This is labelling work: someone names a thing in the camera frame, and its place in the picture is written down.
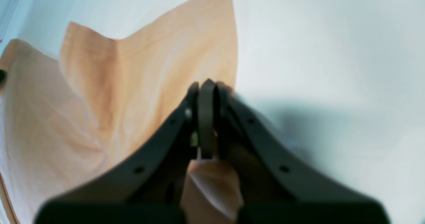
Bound peach orange T-shirt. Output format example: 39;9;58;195
1;0;238;224

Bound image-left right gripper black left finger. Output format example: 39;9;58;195
35;79;216;224

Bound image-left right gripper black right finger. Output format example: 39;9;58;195
217;83;389;224

